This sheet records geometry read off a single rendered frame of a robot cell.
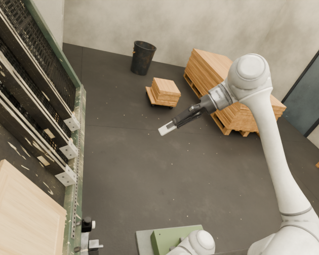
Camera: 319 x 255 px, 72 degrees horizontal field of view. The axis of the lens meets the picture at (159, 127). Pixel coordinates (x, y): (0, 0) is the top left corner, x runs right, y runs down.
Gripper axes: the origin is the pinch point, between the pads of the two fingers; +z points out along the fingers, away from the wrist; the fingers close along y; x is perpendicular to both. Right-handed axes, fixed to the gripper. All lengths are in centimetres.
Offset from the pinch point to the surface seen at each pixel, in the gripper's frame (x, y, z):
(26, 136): -32, 4, 63
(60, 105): -68, -39, 70
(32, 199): -3, 3, 71
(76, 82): -120, -91, 80
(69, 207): 3, -25, 77
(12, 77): -62, 9, 56
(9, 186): -8, 16, 67
